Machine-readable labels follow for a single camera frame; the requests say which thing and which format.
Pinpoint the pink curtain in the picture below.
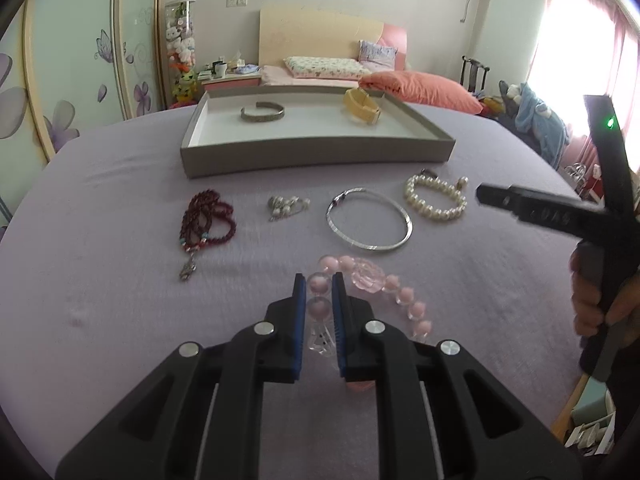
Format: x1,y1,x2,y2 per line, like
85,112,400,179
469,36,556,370
525,0,640,161

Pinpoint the floral pillow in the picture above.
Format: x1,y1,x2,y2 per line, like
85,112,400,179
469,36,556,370
283,56,368,80

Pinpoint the blue plush blanket chair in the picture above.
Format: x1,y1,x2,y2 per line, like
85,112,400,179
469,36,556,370
515,82,571,161

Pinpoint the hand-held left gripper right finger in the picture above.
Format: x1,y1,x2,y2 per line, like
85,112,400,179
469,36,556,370
331,272,583,480

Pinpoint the plush toy display tube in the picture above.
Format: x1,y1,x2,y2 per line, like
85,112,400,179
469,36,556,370
164,0,198,106

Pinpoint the dark wooden chair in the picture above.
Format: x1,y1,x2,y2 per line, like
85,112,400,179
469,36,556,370
461,56,488,93

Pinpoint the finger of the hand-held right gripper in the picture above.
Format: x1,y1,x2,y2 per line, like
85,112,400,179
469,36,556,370
476,183,608,237

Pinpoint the beige and pink headboard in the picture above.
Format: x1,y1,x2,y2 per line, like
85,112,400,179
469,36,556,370
259,7,408,83

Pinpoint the white pearl bracelet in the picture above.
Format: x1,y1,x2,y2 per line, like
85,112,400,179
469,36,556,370
404,169,468,222

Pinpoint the silver pearl earrings cluster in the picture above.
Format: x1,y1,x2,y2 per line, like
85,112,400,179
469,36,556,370
267,195,311,222

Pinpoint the silver bangle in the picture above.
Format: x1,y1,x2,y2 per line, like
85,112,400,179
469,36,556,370
325,187,413,252

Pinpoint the person's right hand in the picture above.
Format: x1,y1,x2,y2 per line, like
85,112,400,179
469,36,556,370
570,247,640,338

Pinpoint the pink and beige nightstand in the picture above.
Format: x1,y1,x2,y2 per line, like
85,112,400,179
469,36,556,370
200,72,263,93

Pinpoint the flower print wardrobe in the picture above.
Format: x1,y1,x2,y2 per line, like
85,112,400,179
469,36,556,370
0,0,166,231

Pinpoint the pink bead bracelet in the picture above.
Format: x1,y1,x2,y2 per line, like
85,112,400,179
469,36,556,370
306,254,432,391

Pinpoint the dark red bead necklace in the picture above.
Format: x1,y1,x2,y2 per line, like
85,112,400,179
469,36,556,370
178,190,237,283

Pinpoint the grey cardboard tray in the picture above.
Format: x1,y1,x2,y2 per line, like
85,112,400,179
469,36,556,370
180,85,457,179

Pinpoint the purple pillow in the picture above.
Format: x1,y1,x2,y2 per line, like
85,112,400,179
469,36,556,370
358,40,399,67

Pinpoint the silver cuff bracelet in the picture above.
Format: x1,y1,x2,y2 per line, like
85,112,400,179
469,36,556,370
240,104,286,122

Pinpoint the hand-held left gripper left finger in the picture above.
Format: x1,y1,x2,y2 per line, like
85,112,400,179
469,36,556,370
55,273,307,480

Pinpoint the pink bed sheet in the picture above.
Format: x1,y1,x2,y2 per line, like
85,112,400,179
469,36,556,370
261,65,361,88

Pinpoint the yellow green plush toy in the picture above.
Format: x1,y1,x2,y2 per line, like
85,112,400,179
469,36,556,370
172,71,197,103

